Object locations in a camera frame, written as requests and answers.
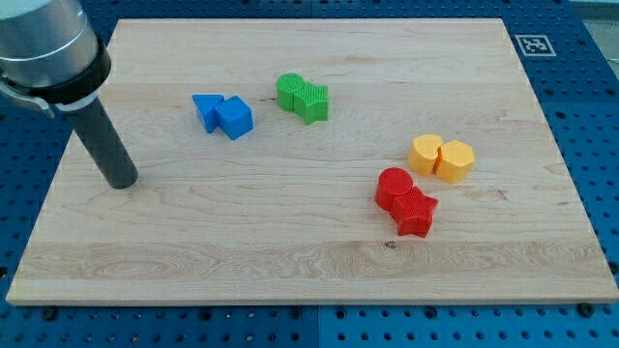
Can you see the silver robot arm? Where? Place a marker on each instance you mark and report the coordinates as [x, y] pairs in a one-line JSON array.
[[51, 58]]

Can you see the wooden board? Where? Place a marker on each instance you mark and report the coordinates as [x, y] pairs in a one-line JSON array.
[[285, 214]]

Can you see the green star block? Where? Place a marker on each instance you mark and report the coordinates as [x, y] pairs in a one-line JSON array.
[[311, 103]]

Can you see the red cylinder block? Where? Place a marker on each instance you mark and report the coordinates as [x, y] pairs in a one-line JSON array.
[[392, 182]]

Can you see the green cylinder block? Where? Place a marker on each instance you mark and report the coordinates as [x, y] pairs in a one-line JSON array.
[[287, 85]]

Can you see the blue cube block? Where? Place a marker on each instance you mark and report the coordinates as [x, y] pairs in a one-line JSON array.
[[234, 117]]

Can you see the red star block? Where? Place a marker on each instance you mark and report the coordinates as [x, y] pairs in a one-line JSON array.
[[413, 213]]

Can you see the yellow heart block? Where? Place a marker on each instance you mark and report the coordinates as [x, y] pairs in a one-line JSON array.
[[423, 153]]

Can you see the blue triangle block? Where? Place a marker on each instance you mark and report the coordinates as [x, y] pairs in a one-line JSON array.
[[205, 110]]

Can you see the yellow hexagon block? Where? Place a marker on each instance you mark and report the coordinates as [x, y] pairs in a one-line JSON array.
[[454, 162]]

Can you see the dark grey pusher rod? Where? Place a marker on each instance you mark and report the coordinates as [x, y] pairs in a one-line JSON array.
[[98, 135]]

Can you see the white fiducial marker tag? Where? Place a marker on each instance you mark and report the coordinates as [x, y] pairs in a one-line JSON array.
[[535, 45]]

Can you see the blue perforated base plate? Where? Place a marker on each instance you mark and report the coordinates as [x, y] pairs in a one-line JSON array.
[[578, 91]]

